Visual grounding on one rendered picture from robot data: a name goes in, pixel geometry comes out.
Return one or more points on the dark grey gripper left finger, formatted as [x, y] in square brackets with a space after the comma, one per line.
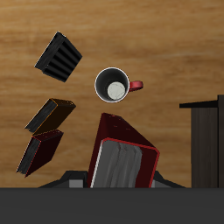
[73, 178]

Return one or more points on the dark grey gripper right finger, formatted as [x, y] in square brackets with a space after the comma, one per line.
[160, 180]

